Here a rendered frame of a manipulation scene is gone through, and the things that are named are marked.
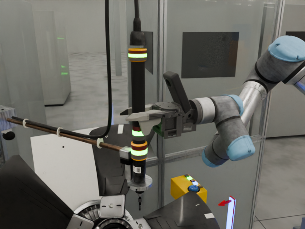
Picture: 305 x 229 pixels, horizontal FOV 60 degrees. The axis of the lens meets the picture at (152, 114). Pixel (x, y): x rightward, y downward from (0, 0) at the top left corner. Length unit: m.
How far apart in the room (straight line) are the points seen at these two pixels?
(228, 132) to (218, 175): 1.25
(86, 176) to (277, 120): 4.02
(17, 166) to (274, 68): 0.86
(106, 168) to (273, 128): 4.10
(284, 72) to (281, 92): 3.64
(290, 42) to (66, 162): 0.90
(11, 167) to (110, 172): 0.27
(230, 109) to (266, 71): 0.30
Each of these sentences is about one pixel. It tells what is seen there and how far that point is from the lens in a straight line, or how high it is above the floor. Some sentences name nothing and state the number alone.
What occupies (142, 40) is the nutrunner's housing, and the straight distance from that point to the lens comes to 0.63.
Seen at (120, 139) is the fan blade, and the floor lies 1.41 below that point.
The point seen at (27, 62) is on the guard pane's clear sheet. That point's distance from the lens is 1.32.
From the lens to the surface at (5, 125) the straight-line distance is 1.11.
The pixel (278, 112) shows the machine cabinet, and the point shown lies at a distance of 4.72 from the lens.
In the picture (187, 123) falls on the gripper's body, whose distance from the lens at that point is 0.73.
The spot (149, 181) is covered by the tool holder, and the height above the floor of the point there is 1.35.
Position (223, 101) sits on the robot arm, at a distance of 0.78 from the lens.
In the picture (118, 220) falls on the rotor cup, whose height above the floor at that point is 1.26.
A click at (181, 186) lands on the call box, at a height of 1.07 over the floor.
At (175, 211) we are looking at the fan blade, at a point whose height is 1.18.
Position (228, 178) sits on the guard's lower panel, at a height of 0.72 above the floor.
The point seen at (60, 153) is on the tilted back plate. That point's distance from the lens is 1.08.
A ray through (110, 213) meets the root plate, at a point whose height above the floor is 1.24.
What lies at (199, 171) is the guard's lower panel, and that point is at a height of 0.83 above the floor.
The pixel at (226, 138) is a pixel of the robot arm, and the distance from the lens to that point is 0.76.
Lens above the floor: 1.75
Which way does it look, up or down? 18 degrees down
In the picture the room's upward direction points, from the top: straight up
